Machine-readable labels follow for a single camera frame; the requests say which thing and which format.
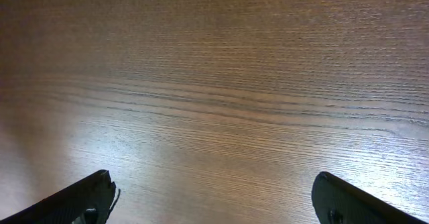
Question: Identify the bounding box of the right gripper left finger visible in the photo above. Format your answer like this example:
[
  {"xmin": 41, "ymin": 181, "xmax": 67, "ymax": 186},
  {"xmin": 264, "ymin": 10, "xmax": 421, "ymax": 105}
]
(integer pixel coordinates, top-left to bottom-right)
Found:
[{"xmin": 1, "ymin": 170, "xmax": 116, "ymax": 224}]

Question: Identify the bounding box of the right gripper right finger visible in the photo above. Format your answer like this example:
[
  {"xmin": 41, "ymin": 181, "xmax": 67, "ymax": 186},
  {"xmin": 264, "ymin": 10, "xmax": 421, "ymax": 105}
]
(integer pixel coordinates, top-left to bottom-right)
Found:
[{"xmin": 311, "ymin": 172, "xmax": 426, "ymax": 224}]

